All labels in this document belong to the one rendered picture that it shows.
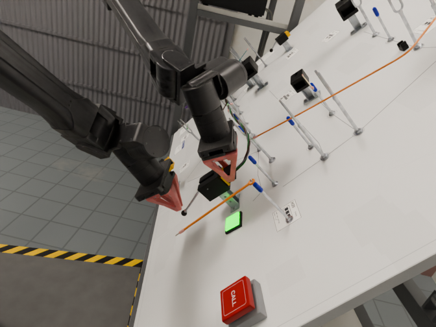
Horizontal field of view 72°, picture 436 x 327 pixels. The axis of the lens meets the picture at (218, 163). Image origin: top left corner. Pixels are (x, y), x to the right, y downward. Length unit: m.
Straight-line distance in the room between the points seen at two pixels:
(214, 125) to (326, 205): 0.23
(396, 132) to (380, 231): 0.18
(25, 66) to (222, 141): 0.31
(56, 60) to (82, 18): 0.52
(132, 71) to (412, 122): 2.95
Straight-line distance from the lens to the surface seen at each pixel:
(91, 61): 3.45
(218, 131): 0.54
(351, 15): 0.95
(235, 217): 0.61
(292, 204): 0.54
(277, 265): 0.49
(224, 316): 0.46
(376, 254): 0.42
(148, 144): 0.53
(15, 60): 0.47
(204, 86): 0.51
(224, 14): 1.49
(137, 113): 3.38
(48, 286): 1.93
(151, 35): 0.63
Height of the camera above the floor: 1.46
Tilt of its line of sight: 27 degrees down
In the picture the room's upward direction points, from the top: 13 degrees clockwise
